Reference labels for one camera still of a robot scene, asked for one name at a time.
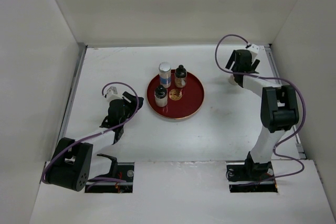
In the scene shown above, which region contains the clear bottle black stopper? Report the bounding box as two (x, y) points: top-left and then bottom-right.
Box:
(229, 75), (238, 86)

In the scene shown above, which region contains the white condiment bottle black cap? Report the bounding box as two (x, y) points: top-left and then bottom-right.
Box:
(154, 85), (167, 108)

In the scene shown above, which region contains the blue label spice jar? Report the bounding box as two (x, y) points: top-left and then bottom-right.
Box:
(159, 62), (171, 88)

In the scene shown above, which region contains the brown condiment bottle black cap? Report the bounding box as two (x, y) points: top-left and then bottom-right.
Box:
(174, 65), (187, 88)

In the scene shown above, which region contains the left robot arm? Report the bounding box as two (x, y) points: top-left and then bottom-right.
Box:
(41, 91), (144, 191)

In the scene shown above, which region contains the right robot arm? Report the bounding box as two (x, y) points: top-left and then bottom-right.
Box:
(226, 49), (299, 180)

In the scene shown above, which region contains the red round tray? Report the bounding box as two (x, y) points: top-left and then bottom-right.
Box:
(146, 69), (205, 120)

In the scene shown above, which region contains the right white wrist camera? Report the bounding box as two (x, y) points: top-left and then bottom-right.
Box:
(245, 44), (260, 60)

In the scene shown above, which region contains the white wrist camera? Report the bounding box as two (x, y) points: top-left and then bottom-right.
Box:
(103, 86), (122, 103)
(245, 44), (260, 60)

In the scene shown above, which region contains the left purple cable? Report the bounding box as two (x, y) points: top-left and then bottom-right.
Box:
(38, 81), (140, 190)

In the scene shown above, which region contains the purple cable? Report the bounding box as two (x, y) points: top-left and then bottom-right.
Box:
(214, 34), (307, 185)
(38, 81), (140, 190)

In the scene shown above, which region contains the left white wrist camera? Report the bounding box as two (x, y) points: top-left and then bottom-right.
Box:
(103, 86), (122, 103)

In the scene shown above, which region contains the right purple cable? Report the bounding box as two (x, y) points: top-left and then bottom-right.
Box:
(214, 34), (307, 185)

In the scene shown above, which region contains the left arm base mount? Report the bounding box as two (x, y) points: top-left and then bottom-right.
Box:
(85, 154), (135, 194)

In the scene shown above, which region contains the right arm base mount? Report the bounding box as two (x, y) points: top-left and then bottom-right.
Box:
(226, 162), (278, 193)

